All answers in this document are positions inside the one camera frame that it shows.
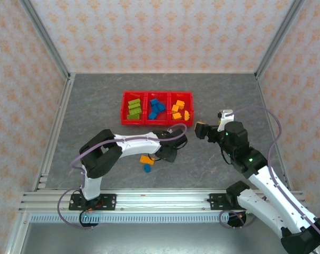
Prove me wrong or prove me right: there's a red plastic bin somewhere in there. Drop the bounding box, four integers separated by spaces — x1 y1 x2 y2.
167 92 194 126
121 90 146 125
143 91 169 125

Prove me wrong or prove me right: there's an aluminium mounting beam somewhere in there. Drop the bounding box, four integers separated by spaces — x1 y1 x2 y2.
19 188 309 213

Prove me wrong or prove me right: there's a grey metal base sheet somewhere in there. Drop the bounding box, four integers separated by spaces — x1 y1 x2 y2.
19 222 288 254

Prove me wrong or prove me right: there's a left gripper thin black cable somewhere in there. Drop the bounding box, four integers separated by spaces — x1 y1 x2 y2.
147 133 189 162

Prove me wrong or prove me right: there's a gripper thin black cable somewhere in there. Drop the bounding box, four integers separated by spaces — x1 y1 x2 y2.
147 133 189 162
220 147 234 166

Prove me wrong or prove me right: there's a right gripper thin black cable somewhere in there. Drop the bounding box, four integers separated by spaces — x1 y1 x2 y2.
220 147 234 166

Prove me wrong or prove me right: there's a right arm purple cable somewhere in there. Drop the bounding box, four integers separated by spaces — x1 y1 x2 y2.
219 105 320 246

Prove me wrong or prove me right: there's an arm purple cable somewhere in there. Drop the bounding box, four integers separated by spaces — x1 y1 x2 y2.
219 105 320 246
57 123 189 230

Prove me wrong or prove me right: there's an aluminium table side rail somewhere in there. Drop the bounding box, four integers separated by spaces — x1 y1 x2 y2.
32 73 76 192
254 73 294 191

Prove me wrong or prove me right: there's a grey slotted cable duct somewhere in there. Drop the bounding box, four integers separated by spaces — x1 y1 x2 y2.
30 212 231 223

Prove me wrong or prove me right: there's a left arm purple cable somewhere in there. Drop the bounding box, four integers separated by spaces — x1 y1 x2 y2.
57 123 189 230

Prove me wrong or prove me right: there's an aluminium frame post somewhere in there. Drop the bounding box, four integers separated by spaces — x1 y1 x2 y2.
255 0 308 80
18 0 72 80

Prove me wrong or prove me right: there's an aluminium frame leg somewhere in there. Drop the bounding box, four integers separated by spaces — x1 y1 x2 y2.
5 213 31 254

